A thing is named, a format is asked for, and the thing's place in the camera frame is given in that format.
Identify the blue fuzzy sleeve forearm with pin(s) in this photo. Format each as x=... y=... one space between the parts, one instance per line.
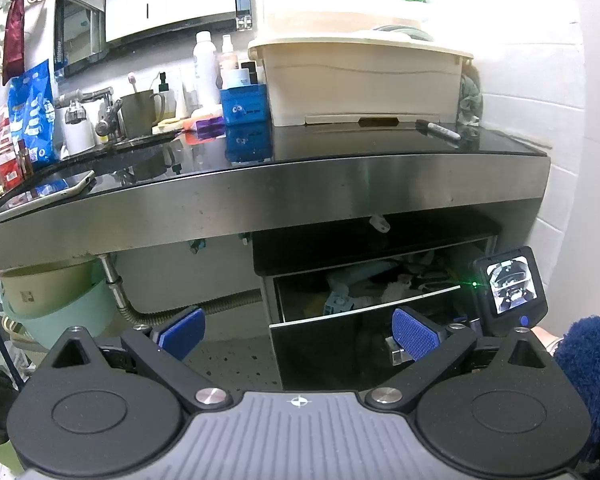
x=578 y=355

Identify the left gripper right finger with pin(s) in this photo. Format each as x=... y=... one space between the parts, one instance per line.
x=436 y=352

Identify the green cloth by bin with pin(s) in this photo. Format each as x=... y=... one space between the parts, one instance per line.
x=470 y=103

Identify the white plastic bottle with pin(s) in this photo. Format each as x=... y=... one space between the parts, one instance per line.
x=207 y=70

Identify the black vanity counter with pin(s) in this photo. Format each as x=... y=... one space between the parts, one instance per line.
x=165 y=191

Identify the black marker pen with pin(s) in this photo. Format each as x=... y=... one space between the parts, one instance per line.
x=433 y=129

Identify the smartphone on counter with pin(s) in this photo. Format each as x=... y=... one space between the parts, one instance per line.
x=46 y=195

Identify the dark red hanging cloth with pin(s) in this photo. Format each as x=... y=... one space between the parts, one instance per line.
x=13 y=54

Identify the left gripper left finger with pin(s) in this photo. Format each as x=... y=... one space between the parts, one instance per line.
x=159 y=353

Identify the mint green bucket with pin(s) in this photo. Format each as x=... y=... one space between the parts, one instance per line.
x=51 y=297

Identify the blue tissue box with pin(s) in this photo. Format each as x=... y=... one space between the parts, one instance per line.
x=245 y=104

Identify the blue printed plastic bag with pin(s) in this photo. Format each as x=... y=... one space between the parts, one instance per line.
x=32 y=113

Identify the purple soap box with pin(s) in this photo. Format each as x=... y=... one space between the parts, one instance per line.
x=209 y=127

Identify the light blue hair tool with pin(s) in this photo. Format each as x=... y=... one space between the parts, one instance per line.
x=348 y=287

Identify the black drawer with grey interior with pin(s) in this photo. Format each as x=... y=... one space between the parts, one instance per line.
x=432 y=252

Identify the wall mirror black frame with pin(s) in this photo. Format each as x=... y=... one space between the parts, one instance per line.
x=88 y=32

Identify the white plastic hook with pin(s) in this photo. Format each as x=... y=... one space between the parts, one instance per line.
x=379 y=223

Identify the red snack package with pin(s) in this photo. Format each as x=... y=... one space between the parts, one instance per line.
x=10 y=174

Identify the beige plastic storage bin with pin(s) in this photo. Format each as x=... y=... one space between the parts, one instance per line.
x=332 y=77

